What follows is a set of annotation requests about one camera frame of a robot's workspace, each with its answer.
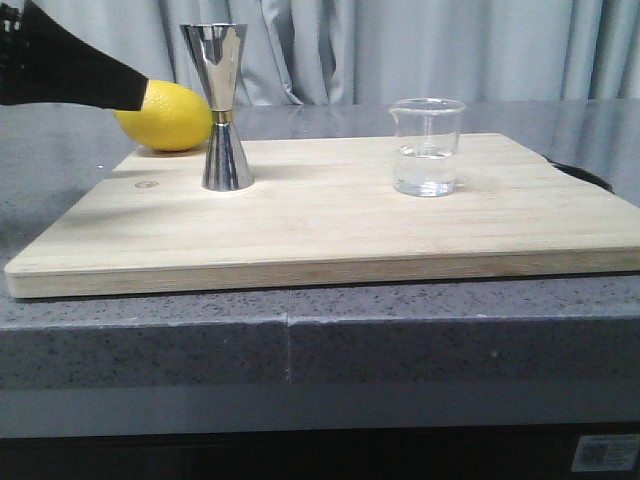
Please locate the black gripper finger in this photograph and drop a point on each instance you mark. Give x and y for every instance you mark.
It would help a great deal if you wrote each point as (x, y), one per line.
(42, 62)

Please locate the steel double jigger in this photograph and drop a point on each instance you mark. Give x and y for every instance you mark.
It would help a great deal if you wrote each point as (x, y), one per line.
(216, 51)

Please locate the clear glass beaker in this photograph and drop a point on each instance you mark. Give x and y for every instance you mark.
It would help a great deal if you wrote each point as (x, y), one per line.
(427, 134)

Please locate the yellow lemon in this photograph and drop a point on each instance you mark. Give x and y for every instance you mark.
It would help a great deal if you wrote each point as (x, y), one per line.
(172, 118)

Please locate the grey curtain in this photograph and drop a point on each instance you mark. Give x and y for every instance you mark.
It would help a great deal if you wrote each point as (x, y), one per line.
(377, 52)

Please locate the wooden cutting board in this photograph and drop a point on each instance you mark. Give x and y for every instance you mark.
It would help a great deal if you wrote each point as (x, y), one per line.
(323, 211)

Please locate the QR code sticker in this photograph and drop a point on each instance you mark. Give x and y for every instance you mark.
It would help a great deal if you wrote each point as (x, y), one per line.
(606, 453)

